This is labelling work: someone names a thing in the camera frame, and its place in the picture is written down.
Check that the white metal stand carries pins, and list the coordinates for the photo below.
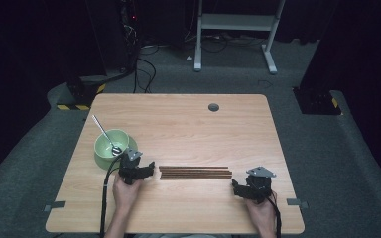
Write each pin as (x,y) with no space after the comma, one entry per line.
(234,22)

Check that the black curtain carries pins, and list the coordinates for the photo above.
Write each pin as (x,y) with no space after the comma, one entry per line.
(20,66)
(360,49)

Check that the green ceramic plate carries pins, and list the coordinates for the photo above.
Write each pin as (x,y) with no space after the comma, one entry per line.
(103,164)

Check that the person's right hand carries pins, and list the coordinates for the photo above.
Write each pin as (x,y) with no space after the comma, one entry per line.
(262,216)

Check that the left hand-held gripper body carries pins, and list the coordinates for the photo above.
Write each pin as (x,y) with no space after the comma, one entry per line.
(130,170)

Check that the person's left hand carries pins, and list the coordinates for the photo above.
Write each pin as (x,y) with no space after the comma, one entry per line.
(125,195)

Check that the metal spoon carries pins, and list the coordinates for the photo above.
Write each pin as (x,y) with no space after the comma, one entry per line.
(105,134)

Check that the black striped stand base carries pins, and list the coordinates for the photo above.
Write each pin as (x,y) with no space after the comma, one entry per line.
(79,93)
(316,103)

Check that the black equipment rack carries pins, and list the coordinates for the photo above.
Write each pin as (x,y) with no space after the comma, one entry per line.
(127,33)

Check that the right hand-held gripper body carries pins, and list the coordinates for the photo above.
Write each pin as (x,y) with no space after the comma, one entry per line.
(259,186)

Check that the grey round table grommet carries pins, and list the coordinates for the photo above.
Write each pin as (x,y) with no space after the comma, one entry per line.
(213,107)

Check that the small white plug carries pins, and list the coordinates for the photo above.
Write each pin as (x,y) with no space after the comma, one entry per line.
(189,58)

